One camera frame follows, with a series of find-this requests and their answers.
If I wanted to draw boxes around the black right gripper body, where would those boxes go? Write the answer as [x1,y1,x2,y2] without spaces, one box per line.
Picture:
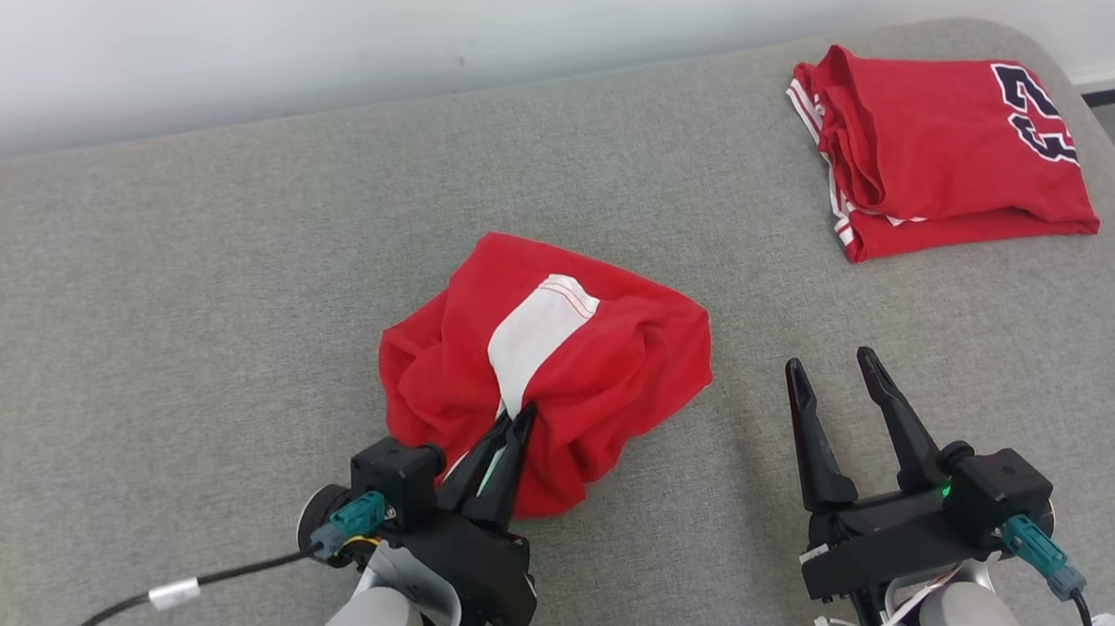
[796,484,990,604]

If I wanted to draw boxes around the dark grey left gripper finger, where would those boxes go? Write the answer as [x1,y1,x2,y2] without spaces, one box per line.
[458,403,542,530]
[433,414,520,512]

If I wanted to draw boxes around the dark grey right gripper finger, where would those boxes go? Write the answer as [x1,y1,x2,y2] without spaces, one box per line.
[856,343,948,493]
[784,354,858,513]

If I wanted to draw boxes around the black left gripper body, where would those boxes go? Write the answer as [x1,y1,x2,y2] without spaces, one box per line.
[383,507,539,626]

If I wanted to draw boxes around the red shorts white stripe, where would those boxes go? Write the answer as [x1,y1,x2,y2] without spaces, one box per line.
[372,222,720,525]

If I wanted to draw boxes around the red jersey shirt white sleeves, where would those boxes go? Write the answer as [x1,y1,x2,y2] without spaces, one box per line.
[784,34,1103,266]

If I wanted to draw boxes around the white and black baseboard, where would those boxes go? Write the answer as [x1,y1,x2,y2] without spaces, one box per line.
[1069,65,1115,108]

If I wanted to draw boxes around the twisted red white wires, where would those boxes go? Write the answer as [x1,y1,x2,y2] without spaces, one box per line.
[811,566,967,626]

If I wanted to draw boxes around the teal left camera cable connector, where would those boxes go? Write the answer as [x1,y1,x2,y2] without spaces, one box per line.
[306,492,390,560]

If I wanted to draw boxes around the teal camera cable connector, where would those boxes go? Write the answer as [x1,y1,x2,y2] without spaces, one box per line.
[306,492,390,560]
[999,512,1089,605]

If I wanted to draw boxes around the teal right camera cable connector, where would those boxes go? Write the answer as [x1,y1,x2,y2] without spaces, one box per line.
[999,512,1089,605]

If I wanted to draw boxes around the black left camera cable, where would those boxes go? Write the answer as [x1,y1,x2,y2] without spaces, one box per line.
[32,547,327,626]

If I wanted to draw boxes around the white left cable tag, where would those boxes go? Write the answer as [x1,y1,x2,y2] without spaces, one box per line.
[148,577,201,612]

